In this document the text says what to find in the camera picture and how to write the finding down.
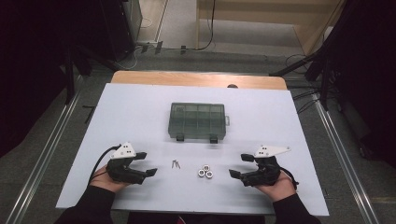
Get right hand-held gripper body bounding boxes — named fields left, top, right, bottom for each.
left=240, top=145, right=292, bottom=188

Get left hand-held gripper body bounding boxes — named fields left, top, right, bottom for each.
left=106, top=141, right=149, bottom=185

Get grey clear plastic organizer box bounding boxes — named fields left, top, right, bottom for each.
left=167, top=102, right=231, bottom=145

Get person's right hand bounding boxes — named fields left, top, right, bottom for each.
left=253, top=170, right=297, bottom=203

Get person's left hand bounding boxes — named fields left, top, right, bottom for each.
left=89, top=164, right=130, bottom=194

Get white table board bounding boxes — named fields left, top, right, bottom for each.
left=55, top=82, right=330, bottom=217

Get wooden table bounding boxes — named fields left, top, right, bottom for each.
left=110, top=70, right=288, bottom=91

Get black stand leg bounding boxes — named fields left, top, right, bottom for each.
left=64, top=46, right=76, bottom=105
left=269, top=52, right=321, bottom=77

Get dark metal cabinet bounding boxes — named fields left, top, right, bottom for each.
left=99, top=0, right=144, bottom=62

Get light wooden furniture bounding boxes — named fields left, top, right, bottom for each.
left=195, top=0, right=347, bottom=55

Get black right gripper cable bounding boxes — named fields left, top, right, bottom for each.
left=279, top=166, right=300, bottom=190

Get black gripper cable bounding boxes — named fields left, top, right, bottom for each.
left=279, top=166, right=300, bottom=190
left=88, top=144, right=122, bottom=185

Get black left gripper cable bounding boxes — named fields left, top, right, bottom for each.
left=88, top=144, right=122, bottom=185

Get metal floor rail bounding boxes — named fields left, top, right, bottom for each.
left=312, top=92, right=379, bottom=224
left=6, top=90, right=83, bottom=224

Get black floor cables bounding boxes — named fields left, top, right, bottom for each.
left=292, top=83, right=323, bottom=115

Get white floor cable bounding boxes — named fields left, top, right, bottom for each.
left=115, top=46, right=139, bottom=71

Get black hanging cable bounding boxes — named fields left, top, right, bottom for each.
left=199, top=0, right=217, bottom=51

